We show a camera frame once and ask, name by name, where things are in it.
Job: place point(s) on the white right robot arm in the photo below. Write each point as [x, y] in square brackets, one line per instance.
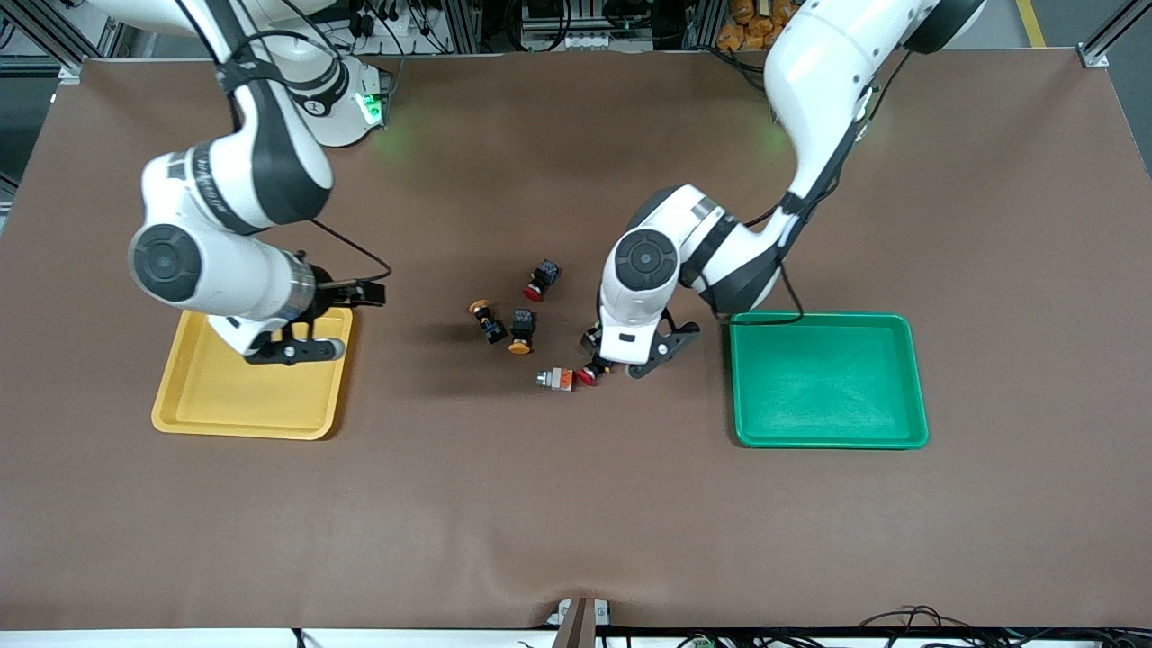
[225, 270]

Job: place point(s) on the green plastic tray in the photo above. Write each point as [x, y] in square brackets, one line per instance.
[828, 382]

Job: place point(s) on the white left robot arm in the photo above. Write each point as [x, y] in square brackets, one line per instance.
[810, 81]

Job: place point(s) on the yellow mushroom push button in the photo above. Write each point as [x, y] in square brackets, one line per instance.
[521, 324]

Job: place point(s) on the aluminium frame profile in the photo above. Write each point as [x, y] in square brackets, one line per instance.
[1107, 45]
[67, 70]

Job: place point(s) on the yellow plastic tray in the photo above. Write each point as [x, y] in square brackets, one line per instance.
[234, 405]

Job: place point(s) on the white table edge rail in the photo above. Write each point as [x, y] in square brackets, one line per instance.
[180, 640]

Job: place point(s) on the orange packets pile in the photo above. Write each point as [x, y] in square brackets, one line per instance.
[742, 27]

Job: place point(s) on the white button orange block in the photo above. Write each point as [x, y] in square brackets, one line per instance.
[560, 379]

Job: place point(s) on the white power strip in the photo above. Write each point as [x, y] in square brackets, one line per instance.
[580, 41]

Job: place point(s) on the black electronics unit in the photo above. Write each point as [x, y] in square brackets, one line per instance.
[558, 13]

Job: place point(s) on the white bracket with post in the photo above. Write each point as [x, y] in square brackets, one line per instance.
[576, 625]

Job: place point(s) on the red mushroom push button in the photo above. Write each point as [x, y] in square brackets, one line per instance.
[587, 376]
[544, 273]

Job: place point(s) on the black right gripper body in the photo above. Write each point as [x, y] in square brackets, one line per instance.
[330, 292]

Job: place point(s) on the small yellow push button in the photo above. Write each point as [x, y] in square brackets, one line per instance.
[490, 328]

